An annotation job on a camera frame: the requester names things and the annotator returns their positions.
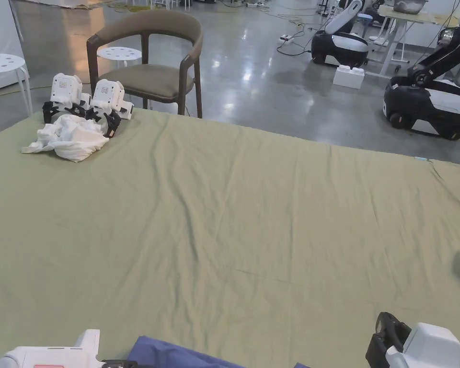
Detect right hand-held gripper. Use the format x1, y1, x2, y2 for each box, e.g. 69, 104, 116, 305
365, 312, 460, 368

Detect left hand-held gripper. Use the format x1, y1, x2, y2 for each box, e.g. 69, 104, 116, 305
0, 329, 138, 368

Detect dark blue garment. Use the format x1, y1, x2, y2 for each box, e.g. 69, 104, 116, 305
127, 335, 311, 368

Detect bed with pale green sheet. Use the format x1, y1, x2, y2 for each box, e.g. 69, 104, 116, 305
0, 108, 460, 368

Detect crumpled white cloth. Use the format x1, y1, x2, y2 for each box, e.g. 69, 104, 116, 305
21, 114, 110, 163

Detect black and white wheeled robot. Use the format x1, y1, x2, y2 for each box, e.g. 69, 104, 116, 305
310, 0, 369, 68
383, 14, 460, 141

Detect white foam block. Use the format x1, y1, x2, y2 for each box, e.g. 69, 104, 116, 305
333, 65, 366, 90

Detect spare white hand-held gripper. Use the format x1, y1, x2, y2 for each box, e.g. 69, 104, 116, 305
42, 73, 92, 124
85, 79, 133, 138

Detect brown wooden armchair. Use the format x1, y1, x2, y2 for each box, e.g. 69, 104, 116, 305
86, 10, 204, 119

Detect white-legged table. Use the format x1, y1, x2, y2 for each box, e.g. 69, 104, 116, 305
375, 0, 460, 76

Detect white round stool with holes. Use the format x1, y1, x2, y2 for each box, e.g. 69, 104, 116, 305
0, 53, 34, 139
97, 46, 143, 70

